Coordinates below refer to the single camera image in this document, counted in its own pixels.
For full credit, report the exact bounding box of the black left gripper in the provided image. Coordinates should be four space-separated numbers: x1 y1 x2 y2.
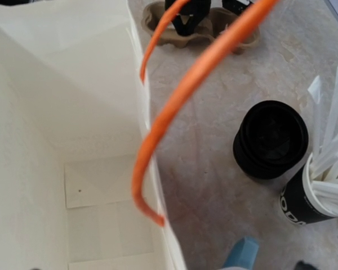
172 0 253 36

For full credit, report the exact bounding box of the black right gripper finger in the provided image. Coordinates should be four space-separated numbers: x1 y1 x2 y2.
294 260 315 270

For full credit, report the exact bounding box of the brown cardboard cup carrier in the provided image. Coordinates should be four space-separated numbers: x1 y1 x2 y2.
141 1 260 55

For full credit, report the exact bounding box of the white paper takeout bag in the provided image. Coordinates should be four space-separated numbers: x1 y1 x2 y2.
0 1 189 269

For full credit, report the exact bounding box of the light blue ceramic mug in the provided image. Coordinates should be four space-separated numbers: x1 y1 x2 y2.
221 237 259 270

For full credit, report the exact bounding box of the black cup holding straws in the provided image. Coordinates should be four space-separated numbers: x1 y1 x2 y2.
279 155 338 225

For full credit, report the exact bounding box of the stack of black lids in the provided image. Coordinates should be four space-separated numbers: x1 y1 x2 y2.
233 100 309 180

